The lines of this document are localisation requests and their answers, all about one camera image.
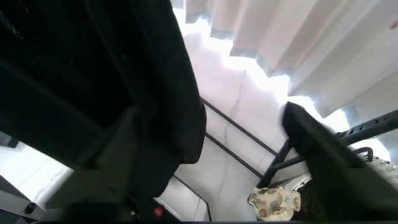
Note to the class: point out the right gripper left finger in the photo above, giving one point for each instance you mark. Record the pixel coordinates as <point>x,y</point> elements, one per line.
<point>99,186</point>

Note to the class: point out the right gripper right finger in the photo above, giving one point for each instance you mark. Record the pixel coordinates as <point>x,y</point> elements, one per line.
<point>348,186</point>

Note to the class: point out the black garment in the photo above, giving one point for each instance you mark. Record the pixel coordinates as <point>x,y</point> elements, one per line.
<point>93,62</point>

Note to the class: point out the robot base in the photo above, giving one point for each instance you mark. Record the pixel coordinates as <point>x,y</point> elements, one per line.
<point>12,202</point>

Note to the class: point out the white laundry basket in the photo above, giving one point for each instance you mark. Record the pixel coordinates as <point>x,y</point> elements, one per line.
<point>385,169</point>

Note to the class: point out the black clothes rack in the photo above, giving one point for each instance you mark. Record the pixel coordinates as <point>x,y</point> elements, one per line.
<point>367,127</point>

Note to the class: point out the cream printed garment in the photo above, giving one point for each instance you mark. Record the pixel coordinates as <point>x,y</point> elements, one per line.
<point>273,202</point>

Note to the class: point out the white curtain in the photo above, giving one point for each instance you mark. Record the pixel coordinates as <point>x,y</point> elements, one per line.
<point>295,37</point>

